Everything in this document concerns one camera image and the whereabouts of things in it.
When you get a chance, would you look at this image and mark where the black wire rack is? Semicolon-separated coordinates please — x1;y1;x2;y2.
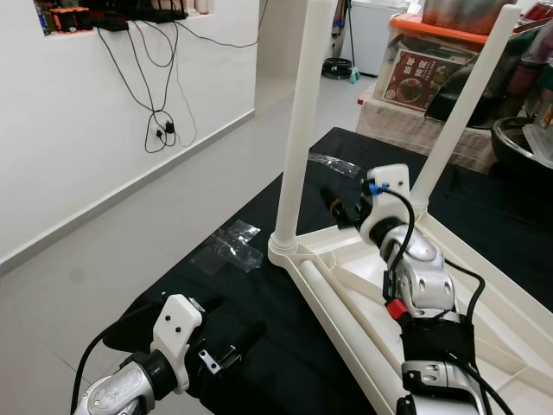
35;0;213;35

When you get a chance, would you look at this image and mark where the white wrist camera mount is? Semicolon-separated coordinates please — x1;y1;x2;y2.
151;294;208;394
359;164;411;247

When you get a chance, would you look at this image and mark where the black tablecloth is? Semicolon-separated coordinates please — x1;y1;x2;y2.
104;127;553;415

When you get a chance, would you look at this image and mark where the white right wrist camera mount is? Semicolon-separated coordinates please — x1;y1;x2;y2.
359;164;411;247

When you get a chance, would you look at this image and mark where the beige patterned bench cloth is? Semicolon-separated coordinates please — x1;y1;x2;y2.
359;91;498;169

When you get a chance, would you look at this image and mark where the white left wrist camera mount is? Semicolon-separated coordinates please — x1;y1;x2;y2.
151;294;208;394

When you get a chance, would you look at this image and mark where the cross-shaped clear tape piece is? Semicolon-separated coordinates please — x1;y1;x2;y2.
197;219;264;273

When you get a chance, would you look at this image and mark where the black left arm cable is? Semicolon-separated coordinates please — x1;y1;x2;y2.
71;301;167;415

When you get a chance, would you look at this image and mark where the clear tape strip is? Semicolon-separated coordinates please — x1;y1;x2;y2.
307;154;355;178

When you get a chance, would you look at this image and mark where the black bag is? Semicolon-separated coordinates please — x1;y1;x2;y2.
428;43;537;126

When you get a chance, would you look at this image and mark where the white plastic table top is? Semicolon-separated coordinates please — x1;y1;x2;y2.
268;203;553;415

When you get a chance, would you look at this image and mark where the brown basin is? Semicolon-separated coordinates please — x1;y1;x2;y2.
419;0;519;31

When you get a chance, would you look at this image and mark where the black wok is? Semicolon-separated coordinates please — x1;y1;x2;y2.
488;117;553;174

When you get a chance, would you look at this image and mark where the black hanging wall cable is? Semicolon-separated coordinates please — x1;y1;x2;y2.
91;17;256;155

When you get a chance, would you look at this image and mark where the mop with teal head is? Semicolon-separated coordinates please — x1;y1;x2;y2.
337;0;359;83

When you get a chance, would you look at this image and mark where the black round floor object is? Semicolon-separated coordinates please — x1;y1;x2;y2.
322;56;353;80

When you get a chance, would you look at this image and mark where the storage box with orange lid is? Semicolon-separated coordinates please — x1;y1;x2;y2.
373;13;498;109

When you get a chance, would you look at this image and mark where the white cabinet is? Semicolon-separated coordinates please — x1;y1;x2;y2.
346;0;407;74

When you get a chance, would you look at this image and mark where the black power adapter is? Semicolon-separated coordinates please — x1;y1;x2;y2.
160;118;181;141

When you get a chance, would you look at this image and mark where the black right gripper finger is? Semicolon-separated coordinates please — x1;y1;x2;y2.
320;186;351;227

